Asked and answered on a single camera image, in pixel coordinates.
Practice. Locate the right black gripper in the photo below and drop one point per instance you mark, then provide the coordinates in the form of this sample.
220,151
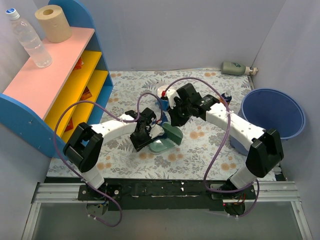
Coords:
176,115

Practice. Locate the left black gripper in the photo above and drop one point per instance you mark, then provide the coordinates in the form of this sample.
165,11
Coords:
141,139

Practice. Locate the green dustpan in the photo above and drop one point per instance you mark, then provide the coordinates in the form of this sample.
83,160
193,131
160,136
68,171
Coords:
161,145

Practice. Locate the green hand brush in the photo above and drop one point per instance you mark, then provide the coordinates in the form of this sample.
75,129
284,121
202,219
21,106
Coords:
173,133

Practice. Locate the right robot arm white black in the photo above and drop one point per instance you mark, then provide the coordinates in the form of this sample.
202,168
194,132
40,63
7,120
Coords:
264,147

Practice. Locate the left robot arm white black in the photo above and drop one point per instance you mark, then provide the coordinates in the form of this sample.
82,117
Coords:
84,146

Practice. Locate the white toilet roll blue wrap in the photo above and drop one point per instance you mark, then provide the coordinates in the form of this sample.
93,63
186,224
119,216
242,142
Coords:
164,100

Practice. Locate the orange spray bottle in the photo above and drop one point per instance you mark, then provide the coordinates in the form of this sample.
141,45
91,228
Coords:
226,96

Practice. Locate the grey lotion bottle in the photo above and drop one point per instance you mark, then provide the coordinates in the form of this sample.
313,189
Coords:
237,69

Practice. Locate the orange item middle shelf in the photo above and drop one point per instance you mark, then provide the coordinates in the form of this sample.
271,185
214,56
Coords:
86,94

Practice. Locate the orange item shelf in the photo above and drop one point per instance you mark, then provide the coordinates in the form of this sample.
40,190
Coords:
78,64
70,125
86,94

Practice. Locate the orange item lower shelf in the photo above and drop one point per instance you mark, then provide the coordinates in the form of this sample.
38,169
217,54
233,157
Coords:
70,125

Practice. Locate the blue plastic bucket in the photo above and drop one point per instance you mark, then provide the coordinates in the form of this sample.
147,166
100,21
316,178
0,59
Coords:
270,108

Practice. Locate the orange item upper shelf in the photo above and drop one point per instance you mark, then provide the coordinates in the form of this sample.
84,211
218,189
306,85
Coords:
78,64

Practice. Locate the blue pink yellow shelf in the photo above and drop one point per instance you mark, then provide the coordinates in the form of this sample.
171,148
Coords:
39,102

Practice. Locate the clear plastic water bottle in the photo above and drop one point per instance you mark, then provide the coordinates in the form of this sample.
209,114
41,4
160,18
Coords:
29,39

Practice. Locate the brown toilet paper roll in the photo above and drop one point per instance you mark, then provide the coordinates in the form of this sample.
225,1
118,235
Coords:
54,23

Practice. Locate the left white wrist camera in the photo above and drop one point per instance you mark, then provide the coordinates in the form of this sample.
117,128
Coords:
156,131

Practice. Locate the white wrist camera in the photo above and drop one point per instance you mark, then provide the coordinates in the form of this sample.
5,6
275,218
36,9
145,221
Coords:
156,131
170,94

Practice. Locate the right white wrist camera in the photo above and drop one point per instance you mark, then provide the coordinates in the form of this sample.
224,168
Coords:
170,94

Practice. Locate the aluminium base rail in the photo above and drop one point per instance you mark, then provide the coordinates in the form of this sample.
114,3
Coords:
160,194

